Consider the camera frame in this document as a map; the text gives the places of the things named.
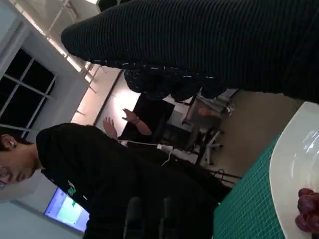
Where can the dark window with white frame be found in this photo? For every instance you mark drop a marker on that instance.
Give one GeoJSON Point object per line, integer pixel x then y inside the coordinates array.
{"type": "Point", "coordinates": [25, 92]}

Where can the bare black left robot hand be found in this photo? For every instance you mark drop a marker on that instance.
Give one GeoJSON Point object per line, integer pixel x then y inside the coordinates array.
{"type": "Point", "coordinates": [134, 214]}

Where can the lit monitor screen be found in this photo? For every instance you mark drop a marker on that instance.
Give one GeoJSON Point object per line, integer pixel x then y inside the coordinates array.
{"type": "Point", "coordinates": [67, 211]}

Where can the white plate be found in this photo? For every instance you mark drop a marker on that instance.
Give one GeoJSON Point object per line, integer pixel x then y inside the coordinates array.
{"type": "Point", "coordinates": [294, 154]}

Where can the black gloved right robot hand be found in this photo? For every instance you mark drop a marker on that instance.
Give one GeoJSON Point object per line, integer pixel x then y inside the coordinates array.
{"type": "Point", "coordinates": [199, 37]}

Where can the green cutting mat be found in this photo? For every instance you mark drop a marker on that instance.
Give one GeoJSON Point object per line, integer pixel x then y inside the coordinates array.
{"type": "Point", "coordinates": [244, 204]}

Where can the grey wheeled frame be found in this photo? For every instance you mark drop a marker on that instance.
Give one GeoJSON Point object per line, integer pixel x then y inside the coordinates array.
{"type": "Point", "coordinates": [209, 139]}

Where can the person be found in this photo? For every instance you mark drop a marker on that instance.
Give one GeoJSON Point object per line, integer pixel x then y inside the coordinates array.
{"type": "Point", "coordinates": [99, 169]}
{"type": "Point", "coordinates": [154, 114]}

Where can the red toy grapes with leaf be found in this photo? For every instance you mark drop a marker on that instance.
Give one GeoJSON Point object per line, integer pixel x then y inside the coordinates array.
{"type": "Point", "coordinates": [309, 209]}

